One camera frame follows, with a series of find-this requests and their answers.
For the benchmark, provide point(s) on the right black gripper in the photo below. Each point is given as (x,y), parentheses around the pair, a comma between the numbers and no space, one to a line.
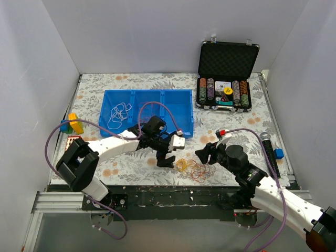
(212,153)

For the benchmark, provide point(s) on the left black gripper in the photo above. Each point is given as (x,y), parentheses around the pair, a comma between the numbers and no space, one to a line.
(163,153)

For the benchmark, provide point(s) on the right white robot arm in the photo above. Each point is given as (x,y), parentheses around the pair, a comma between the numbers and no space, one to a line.
(316,225)

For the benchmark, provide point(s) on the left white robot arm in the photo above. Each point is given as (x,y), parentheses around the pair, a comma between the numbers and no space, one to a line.
(78,164)

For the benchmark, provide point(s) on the floral table mat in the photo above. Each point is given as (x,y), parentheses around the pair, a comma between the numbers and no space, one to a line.
(139,168)

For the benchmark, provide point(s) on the black base beam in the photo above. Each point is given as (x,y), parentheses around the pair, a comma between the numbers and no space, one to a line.
(181,202)

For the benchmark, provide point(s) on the black microphone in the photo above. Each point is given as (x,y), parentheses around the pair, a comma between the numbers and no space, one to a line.
(266,141)

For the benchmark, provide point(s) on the blue three-compartment bin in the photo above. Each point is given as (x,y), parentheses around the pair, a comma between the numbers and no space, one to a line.
(122,109)

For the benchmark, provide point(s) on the black poker chip case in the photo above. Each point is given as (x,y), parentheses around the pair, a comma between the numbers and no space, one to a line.
(223,72)

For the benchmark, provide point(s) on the small blue block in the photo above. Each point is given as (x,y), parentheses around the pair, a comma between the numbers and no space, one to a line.
(279,154)

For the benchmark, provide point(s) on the red white toy brick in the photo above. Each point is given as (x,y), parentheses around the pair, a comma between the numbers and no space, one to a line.
(70,140)

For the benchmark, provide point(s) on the stacked colourful toy bricks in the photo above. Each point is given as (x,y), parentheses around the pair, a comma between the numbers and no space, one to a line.
(73,127)

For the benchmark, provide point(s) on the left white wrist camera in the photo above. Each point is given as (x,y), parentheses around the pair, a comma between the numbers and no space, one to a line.
(176,143)

